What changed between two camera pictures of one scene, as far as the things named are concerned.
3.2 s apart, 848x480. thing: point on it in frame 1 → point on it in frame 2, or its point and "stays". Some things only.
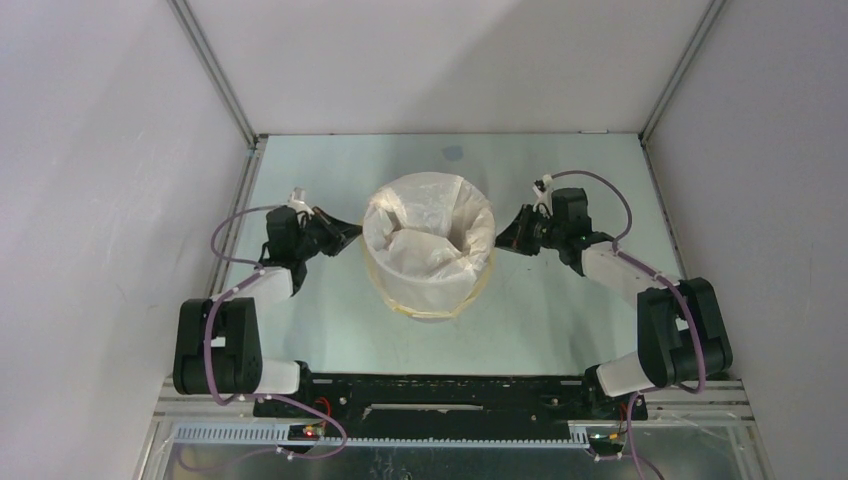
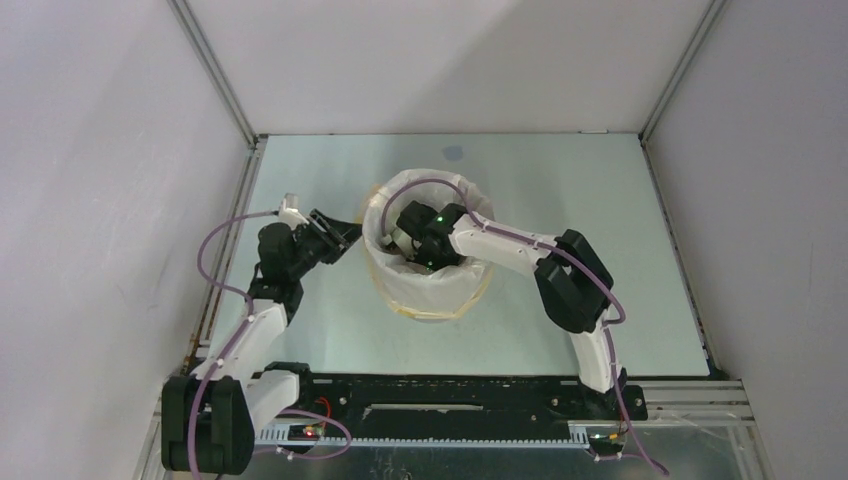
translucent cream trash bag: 430,240 stays
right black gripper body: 530,228 → 408,225
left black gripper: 339,234 stays
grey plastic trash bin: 430,318 stays
